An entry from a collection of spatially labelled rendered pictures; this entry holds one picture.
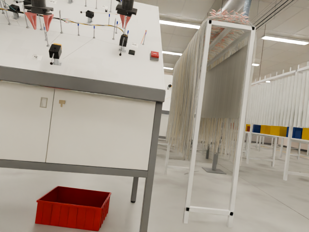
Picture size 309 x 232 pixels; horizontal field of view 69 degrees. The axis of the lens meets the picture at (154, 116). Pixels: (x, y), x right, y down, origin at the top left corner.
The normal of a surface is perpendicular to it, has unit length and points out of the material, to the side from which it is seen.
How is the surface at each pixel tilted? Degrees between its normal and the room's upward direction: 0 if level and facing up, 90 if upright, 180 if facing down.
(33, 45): 50
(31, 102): 90
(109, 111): 90
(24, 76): 90
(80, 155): 90
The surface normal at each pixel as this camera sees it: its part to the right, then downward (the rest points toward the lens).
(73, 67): 0.22, -0.63
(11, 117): 0.19, 0.01
